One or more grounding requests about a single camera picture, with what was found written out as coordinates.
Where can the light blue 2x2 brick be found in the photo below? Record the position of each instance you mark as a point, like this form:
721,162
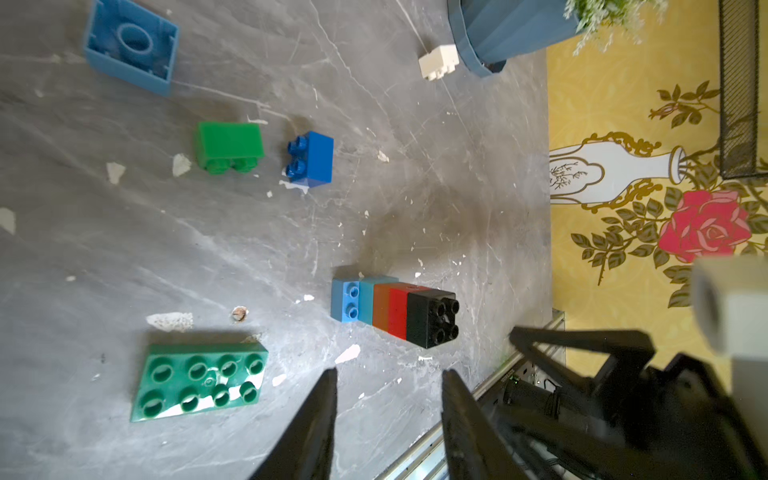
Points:
129,42

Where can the potted plant grey pot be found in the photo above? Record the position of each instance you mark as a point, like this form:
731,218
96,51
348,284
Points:
487,33

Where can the orange 2x2 brick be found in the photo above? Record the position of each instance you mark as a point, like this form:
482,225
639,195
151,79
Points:
380,308

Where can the teal 2x2 brick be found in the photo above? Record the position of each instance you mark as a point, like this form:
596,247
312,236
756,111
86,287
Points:
366,299

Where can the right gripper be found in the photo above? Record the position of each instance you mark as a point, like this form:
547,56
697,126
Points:
628,421

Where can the black 2x2 brick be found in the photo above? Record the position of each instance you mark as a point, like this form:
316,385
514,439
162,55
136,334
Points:
431,317

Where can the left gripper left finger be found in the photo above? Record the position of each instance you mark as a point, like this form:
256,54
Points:
305,449

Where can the white small brick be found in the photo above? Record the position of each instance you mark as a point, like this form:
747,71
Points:
439,62

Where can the green 2x4 brick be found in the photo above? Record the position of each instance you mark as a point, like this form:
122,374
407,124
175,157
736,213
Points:
180,380

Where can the green 2x2 brick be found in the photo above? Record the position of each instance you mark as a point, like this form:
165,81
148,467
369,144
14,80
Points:
222,146

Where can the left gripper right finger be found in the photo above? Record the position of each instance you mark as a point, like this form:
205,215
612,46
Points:
473,450

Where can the black wire mesh basket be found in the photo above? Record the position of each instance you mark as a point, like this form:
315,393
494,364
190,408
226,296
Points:
739,29

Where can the light blue 2x4 brick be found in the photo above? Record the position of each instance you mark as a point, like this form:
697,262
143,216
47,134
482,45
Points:
345,295

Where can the red 2x2 brick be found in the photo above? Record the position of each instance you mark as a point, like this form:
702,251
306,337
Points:
398,306

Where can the aluminium front rail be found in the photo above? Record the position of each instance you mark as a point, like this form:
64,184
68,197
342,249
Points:
425,459

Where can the dark blue 2x2 brick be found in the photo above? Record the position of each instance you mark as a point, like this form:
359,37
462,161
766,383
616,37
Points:
311,162

